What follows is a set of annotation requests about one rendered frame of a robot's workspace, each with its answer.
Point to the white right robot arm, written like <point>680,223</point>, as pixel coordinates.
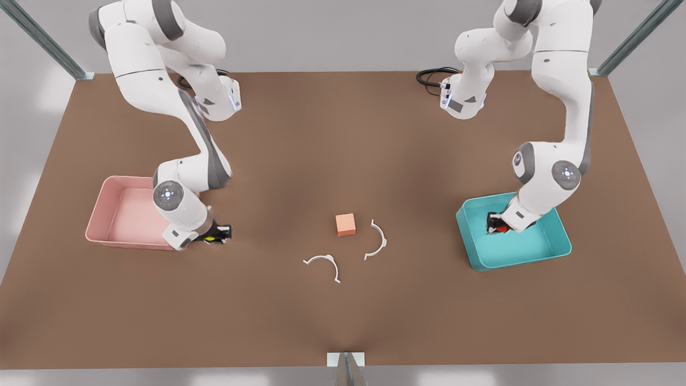
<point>150,80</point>

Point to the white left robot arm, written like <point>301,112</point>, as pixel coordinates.
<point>563,80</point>

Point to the blue storage box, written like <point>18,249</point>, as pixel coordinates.
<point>530,244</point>

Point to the pink storage box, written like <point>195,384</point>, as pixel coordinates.
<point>126,214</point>

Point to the white curved clip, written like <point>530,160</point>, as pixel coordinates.
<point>324,262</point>
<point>378,240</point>

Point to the orange cube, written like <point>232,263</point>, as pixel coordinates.
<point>345,224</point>

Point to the silver frame post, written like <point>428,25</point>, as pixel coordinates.
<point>632,40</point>
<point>43,40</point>
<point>346,369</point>

